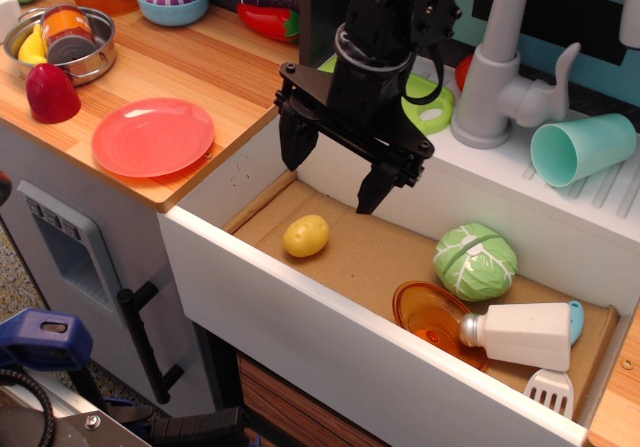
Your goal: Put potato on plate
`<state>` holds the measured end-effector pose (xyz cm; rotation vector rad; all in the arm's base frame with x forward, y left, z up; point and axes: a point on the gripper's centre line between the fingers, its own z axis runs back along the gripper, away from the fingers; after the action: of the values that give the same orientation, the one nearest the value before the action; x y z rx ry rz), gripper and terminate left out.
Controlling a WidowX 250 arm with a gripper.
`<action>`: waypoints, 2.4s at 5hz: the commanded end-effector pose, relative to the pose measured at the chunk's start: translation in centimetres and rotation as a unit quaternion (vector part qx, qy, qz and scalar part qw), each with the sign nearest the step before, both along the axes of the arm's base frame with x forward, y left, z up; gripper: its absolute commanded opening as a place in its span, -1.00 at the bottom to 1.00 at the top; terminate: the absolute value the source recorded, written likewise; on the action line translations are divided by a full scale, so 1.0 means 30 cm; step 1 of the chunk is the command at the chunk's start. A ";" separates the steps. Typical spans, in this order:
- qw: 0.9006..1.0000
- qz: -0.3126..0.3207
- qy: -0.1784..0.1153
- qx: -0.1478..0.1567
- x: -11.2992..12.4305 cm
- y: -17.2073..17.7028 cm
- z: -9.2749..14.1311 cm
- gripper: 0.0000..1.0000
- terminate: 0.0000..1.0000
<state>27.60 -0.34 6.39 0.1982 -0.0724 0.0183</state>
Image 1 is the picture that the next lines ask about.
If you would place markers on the teal plastic cup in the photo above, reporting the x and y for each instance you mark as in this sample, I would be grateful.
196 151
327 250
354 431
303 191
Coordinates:
565 152

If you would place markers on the green toy cabbage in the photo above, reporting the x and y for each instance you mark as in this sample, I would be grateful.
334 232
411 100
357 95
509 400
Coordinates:
475 263

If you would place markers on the yellow toy potato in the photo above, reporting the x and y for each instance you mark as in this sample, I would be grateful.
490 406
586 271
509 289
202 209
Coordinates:
306 236

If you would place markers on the orange labelled tin can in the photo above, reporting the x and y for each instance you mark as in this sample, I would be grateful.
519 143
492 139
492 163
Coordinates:
67 34

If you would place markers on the blue plastic bowl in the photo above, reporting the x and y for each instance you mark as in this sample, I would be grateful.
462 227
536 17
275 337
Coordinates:
173 16

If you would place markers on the yellow toy banana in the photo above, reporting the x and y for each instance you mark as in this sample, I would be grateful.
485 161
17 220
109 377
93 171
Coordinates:
32 50

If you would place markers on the white box at edge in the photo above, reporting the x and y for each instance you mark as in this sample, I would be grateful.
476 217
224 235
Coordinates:
10 13

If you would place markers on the green cutting board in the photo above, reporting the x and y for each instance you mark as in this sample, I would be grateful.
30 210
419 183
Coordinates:
432 117

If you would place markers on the orange transparent bowl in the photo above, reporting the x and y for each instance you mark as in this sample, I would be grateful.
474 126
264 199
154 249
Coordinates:
433 314

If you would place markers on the red plastic plate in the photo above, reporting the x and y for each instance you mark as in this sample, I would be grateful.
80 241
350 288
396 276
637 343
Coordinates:
152 137

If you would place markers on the grey toy faucet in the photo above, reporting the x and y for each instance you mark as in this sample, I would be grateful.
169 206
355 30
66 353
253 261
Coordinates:
495 95

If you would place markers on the blue clamp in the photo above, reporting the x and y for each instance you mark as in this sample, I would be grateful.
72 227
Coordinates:
44 340

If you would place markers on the white salt shaker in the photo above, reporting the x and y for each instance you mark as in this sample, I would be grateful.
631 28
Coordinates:
533 334

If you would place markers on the black cabinet door handle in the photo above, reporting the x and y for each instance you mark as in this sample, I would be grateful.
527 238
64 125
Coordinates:
131 303

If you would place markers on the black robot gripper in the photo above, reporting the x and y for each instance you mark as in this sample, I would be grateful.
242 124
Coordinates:
358 105

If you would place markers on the dark red toy strawberry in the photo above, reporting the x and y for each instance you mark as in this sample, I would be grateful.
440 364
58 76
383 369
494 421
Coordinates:
51 94

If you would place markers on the red toy pepper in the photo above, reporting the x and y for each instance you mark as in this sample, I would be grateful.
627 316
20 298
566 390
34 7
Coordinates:
276 23

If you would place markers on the white plastic spatula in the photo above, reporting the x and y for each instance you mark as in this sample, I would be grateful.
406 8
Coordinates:
552 389

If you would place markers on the light blue plastic utensil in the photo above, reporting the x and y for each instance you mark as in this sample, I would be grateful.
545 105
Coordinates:
577 320

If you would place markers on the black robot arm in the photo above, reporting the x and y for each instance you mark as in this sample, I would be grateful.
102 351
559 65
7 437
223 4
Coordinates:
388 27

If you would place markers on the red toy behind faucet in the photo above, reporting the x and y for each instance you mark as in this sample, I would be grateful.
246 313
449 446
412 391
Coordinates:
461 71

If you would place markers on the steel cooking pot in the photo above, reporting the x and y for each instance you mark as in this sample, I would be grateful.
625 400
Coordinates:
81 71

